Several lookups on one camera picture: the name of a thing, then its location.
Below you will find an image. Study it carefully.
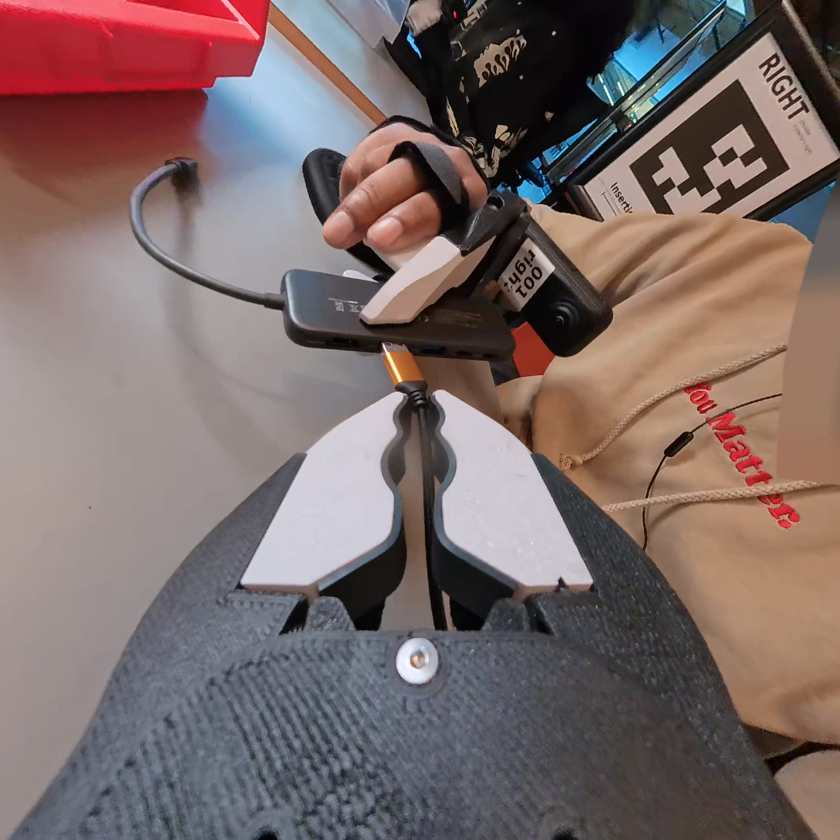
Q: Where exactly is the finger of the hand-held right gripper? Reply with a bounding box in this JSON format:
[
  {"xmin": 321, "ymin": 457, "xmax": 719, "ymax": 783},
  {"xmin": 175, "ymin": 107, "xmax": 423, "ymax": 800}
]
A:
[{"xmin": 358, "ymin": 235, "xmax": 497, "ymax": 328}]

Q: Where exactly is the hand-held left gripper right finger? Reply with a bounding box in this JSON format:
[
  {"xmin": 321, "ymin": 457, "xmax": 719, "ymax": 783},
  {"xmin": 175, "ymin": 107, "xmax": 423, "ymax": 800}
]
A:
[{"xmin": 430, "ymin": 389, "xmax": 596, "ymax": 602}]

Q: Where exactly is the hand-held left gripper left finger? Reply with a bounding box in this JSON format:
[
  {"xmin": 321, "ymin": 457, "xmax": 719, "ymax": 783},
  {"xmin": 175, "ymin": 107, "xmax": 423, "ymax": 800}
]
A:
[{"xmin": 239, "ymin": 390, "xmax": 408, "ymax": 593}]

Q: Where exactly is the black usb cable orange plug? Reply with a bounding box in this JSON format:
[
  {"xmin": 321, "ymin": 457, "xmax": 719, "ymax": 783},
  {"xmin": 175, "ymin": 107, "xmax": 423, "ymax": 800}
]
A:
[{"xmin": 381, "ymin": 340, "xmax": 452, "ymax": 632}]

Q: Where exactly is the black usb hub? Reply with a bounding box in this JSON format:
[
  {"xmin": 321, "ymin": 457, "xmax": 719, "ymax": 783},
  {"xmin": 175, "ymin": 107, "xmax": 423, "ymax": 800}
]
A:
[{"xmin": 129, "ymin": 157, "xmax": 517, "ymax": 363}]

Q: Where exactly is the red plastic bin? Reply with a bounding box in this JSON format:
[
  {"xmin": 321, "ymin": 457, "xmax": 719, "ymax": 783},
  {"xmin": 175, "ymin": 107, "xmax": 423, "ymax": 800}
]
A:
[{"xmin": 0, "ymin": 0, "xmax": 271, "ymax": 97}]

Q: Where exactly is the person's right hand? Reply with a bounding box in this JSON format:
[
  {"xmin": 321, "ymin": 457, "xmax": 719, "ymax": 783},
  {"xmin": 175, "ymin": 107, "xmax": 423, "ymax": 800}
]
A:
[{"xmin": 322, "ymin": 117, "xmax": 491, "ymax": 255}]

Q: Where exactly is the person's beige hoodie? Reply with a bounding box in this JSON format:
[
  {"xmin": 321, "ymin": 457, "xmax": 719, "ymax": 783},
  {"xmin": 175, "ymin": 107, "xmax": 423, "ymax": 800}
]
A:
[{"xmin": 495, "ymin": 203, "xmax": 840, "ymax": 746}]

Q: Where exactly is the black white marker sign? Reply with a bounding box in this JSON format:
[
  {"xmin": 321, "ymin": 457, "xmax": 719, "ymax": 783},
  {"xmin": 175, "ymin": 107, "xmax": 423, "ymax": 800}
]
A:
[{"xmin": 581, "ymin": 0, "xmax": 840, "ymax": 222}]

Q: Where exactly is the black earphone wire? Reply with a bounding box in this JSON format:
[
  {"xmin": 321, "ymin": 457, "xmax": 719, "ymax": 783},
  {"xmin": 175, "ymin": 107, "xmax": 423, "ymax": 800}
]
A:
[{"xmin": 642, "ymin": 392, "xmax": 783, "ymax": 553}]

